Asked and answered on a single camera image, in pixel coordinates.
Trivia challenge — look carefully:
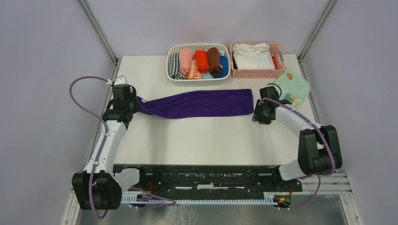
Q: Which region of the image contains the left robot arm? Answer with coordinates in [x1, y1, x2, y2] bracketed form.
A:
[71, 83, 148, 211]

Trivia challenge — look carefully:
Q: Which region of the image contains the purple towel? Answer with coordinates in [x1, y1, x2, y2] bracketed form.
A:
[137, 89, 254, 119]

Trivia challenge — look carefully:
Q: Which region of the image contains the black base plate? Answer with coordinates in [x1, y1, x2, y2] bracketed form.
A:
[129, 165, 303, 201]

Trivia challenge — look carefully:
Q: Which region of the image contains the pink towel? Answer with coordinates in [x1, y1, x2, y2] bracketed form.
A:
[179, 48, 193, 75]

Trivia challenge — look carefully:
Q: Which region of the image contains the aluminium frame post right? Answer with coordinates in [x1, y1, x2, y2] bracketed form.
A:
[297, 0, 338, 64]

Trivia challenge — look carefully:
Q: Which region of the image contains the aluminium frame post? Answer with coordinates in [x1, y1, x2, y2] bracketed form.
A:
[77, 0, 118, 64]
[297, 0, 338, 64]

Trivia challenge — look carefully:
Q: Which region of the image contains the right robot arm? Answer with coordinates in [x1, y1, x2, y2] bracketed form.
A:
[252, 86, 343, 191]

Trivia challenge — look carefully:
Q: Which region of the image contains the light blue rolled towel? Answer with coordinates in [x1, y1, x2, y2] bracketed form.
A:
[201, 72, 214, 79]

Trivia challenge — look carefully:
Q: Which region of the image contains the aluminium frame post left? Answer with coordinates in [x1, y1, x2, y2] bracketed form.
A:
[77, 0, 118, 64]

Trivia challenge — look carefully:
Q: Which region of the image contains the mint green cartoon towel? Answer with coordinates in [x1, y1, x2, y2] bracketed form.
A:
[274, 67, 311, 109]

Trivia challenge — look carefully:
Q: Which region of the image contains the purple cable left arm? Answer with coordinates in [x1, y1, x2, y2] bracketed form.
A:
[69, 76, 177, 220]

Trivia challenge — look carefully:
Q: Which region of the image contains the pink plastic basket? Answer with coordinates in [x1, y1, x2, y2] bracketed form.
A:
[230, 43, 286, 78]

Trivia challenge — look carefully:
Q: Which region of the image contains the white cloth in basket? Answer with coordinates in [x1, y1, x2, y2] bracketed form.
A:
[232, 43, 275, 70]

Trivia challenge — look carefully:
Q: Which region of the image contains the aluminium rail front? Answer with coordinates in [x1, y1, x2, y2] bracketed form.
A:
[70, 172, 352, 206]

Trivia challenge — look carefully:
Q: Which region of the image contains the red orange rolled towel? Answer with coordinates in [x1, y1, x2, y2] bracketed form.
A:
[195, 47, 209, 74]

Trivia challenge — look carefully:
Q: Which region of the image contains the brown rolled towel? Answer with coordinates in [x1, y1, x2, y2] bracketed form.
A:
[207, 47, 222, 77]

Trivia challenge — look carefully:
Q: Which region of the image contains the orange white lettered rolled towel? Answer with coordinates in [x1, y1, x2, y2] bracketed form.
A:
[186, 55, 202, 80]

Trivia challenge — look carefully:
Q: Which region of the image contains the dark blue rolled towel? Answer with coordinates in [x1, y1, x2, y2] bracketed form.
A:
[214, 56, 229, 79]

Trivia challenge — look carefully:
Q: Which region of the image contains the white plastic tub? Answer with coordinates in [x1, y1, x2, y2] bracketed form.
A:
[166, 43, 231, 86]

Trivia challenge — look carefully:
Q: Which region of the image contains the green white striped rolled towel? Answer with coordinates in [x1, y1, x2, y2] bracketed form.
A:
[168, 52, 186, 80]

